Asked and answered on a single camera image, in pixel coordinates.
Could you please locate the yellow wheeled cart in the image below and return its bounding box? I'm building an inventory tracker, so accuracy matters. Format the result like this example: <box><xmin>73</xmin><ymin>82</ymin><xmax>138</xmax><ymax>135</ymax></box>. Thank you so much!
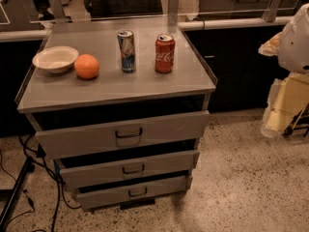
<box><xmin>284</xmin><ymin>104</ymin><xmax>309</xmax><ymax>136</ymax></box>

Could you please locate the blue silver drink can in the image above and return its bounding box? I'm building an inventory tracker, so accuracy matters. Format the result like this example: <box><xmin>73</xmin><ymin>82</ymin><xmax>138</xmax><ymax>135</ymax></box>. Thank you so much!
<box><xmin>117</xmin><ymin>30</ymin><xmax>135</xmax><ymax>73</ymax></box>

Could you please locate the grey drawer cabinet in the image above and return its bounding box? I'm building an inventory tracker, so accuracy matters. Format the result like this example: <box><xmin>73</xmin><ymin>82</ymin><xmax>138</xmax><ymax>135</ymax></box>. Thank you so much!
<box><xmin>18</xmin><ymin>16</ymin><xmax>215</xmax><ymax>198</ymax></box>

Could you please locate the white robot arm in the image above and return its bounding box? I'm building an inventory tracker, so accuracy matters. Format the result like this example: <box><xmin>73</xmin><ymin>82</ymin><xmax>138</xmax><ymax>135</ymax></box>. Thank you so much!
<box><xmin>259</xmin><ymin>4</ymin><xmax>309</xmax><ymax>137</ymax></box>

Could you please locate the red cola can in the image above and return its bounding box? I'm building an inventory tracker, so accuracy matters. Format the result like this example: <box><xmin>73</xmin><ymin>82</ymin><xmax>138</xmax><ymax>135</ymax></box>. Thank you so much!
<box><xmin>155</xmin><ymin>34</ymin><xmax>176</xmax><ymax>73</ymax></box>

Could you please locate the white bowl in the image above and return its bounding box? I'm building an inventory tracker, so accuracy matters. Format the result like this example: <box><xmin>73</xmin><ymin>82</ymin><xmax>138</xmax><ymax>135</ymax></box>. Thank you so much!
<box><xmin>32</xmin><ymin>46</ymin><xmax>79</xmax><ymax>74</ymax></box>

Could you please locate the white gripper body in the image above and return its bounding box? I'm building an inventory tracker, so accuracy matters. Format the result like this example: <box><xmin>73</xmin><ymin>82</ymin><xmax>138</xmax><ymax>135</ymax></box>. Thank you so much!
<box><xmin>289</xmin><ymin>72</ymin><xmax>309</xmax><ymax>89</ymax></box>

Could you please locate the white counter rail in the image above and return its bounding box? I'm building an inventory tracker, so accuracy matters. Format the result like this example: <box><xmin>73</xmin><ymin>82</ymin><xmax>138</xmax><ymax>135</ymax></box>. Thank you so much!
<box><xmin>0</xmin><ymin>16</ymin><xmax>292</xmax><ymax>43</ymax></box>

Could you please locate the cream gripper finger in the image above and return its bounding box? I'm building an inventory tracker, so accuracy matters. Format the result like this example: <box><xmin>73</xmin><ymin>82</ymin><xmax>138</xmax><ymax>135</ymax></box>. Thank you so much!
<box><xmin>260</xmin><ymin>77</ymin><xmax>309</xmax><ymax>138</ymax></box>

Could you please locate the orange fruit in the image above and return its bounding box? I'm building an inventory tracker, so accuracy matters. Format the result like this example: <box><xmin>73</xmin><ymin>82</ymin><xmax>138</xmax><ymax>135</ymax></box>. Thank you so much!
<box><xmin>74</xmin><ymin>54</ymin><xmax>99</xmax><ymax>79</ymax></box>

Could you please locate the grey top drawer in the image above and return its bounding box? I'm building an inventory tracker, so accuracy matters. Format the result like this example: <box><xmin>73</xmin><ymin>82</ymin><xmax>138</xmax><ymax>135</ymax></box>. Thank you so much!
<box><xmin>37</xmin><ymin>110</ymin><xmax>209</xmax><ymax>159</ymax></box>

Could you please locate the grey bottom drawer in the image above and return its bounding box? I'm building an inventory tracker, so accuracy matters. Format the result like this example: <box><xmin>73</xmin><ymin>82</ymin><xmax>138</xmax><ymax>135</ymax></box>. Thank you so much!
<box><xmin>76</xmin><ymin>175</ymin><xmax>192</xmax><ymax>210</ymax></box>

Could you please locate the grey drawer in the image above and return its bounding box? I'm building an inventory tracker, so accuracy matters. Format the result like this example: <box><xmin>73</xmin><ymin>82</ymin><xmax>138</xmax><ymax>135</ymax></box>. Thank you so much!
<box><xmin>76</xmin><ymin>175</ymin><xmax>192</xmax><ymax>210</ymax></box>
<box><xmin>60</xmin><ymin>150</ymin><xmax>200</xmax><ymax>189</ymax></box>
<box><xmin>37</xmin><ymin>110</ymin><xmax>209</xmax><ymax>159</ymax></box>

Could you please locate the black floor cable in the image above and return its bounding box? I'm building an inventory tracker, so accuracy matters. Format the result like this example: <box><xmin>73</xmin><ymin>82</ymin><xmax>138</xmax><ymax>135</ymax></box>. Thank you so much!
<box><xmin>0</xmin><ymin>133</ymin><xmax>81</xmax><ymax>232</ymax></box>

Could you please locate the grey middle drawer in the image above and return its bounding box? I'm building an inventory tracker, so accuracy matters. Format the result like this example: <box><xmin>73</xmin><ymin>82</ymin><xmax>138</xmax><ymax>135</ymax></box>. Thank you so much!
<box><xmin>60</xmin><ymin>150</ymin><xmax>200</xmax><ymax>189</ymax></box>

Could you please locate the black tripod leg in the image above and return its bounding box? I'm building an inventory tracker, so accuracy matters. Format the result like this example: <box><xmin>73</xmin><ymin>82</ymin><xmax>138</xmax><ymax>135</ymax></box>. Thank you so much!
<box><xmin>0</xmin><ymin>157</ymin><xmax>33</xmax><ymax>232</ymax></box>

